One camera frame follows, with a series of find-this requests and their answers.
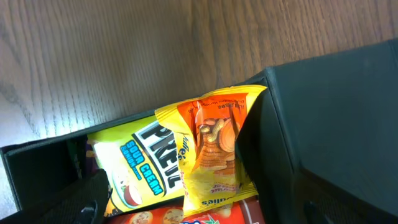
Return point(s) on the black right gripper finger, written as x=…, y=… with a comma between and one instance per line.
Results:
x=84, y=201

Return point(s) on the green Pretz snack box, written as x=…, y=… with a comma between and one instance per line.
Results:
x=140, y=160

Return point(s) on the large yellow snack packet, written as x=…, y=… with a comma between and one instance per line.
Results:
x=205, y=132

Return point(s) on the red Hello Panda box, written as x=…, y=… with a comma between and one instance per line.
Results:
x=247, y=211

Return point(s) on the black gift box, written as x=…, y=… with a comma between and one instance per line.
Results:
x=319, y=143

